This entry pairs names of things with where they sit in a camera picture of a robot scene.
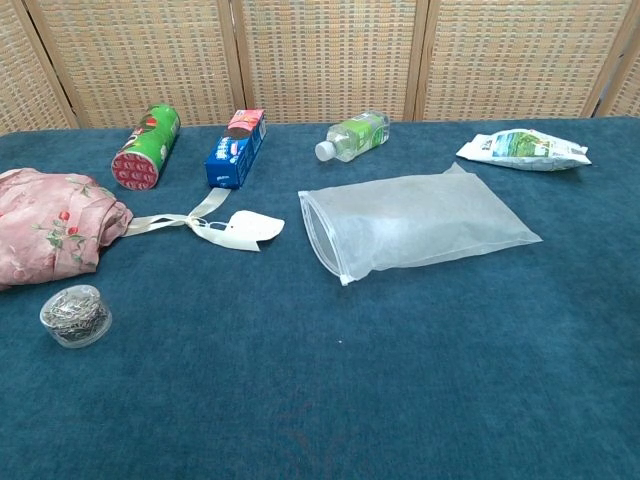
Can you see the teal felt table cover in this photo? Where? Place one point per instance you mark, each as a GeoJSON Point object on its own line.
{"type": "Point", "coordinates": [300, 390]}

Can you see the green chips can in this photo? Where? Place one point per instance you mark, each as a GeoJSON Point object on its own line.
{"type": "Point", "coordinates": [150, 140]}

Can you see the pink floral cloth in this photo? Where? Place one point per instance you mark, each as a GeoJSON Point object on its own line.
{"type": "Point", "coordinates": [45, 225]}

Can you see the cream satin ribbon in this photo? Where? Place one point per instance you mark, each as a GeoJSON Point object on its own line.
{"type": "Point", "coordinates": [160, 221]}

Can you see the clear bottle green label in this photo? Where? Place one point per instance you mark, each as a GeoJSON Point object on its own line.
{"type": "Point", "coordinates": [357, 135]}

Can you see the transparent plastic zip bag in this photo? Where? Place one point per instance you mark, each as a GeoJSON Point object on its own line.
{"type": "Point", "coordinates": [425, 220]}

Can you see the wicker folding screen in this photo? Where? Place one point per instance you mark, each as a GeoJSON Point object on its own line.
{"type": "Point", "coordinates": [325, 55]}

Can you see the blue cookie box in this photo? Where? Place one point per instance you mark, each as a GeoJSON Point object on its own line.
{"type": "Point", "coordinates": [235, 155]}

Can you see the white green snack pouch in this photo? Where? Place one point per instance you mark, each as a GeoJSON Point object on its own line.
{"type": "Point", "coordinates": [525, 150]}

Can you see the clear paper clip container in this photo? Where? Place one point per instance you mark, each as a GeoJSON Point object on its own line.
{"type": "Point", "coordinates": [76, 317]}

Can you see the white paper tag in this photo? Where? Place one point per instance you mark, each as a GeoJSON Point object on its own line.
{"type": "Point", "coordinates": [257, 227]}

